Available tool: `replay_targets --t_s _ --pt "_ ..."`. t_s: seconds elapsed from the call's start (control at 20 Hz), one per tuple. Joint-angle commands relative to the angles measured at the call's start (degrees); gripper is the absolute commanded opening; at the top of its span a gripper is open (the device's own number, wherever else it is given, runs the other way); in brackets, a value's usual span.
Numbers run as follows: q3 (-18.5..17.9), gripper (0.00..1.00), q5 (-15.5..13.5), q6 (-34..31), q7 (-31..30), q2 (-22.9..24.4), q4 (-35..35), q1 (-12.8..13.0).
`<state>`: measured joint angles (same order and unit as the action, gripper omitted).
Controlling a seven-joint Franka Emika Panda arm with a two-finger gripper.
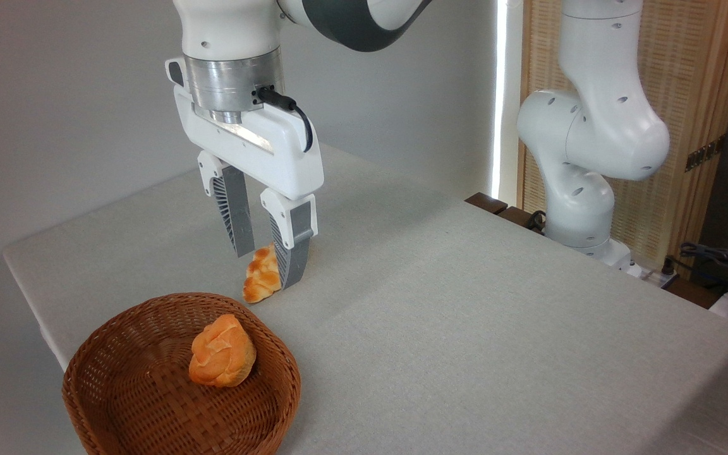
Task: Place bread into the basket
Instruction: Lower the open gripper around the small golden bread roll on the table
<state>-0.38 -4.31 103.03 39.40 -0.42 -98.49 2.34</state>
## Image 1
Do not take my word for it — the long braided bread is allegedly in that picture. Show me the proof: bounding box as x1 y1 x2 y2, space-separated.
242 245 282 304

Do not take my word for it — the bamboo folding screen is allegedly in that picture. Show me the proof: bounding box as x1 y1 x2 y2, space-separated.
517 0 728 272

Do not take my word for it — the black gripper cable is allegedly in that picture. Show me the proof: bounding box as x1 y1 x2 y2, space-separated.
257 87 314 154

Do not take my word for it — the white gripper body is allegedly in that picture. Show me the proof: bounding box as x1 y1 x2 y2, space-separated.
165 57 325 200

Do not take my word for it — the dark brown wooden board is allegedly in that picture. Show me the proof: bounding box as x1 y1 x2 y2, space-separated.
465 192 545 234

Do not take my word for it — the brown wicker basket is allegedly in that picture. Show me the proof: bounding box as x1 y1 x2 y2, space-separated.
62 292 301 455

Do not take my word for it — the black cable bundle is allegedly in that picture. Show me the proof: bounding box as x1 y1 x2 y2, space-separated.
679 242 728 298

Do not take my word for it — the dark metal screen hinge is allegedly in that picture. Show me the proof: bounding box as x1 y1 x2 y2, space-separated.
684 135 726 173

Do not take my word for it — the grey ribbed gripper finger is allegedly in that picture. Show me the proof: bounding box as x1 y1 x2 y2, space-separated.
197 150 256 258
260 188 319 290

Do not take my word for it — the round bread roll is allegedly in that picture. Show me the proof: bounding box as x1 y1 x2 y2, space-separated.
188 314 257 387

